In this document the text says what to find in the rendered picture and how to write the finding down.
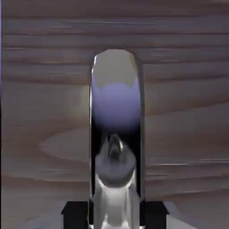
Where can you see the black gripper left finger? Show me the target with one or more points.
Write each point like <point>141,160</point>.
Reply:
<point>75,214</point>

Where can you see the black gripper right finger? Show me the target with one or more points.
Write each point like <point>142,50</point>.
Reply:
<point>153,214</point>

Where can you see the wooden cabinet door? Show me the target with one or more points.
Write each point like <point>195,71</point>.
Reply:
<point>178,107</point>

